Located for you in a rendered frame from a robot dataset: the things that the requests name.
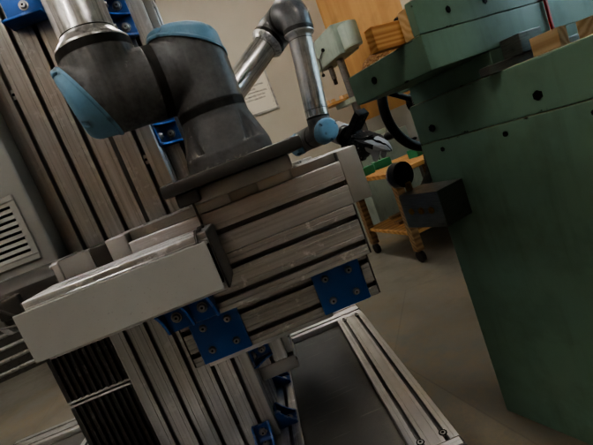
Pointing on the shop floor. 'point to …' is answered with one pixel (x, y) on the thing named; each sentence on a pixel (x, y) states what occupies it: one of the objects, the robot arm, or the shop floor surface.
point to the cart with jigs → (396, 225)
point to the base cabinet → (530, 257)
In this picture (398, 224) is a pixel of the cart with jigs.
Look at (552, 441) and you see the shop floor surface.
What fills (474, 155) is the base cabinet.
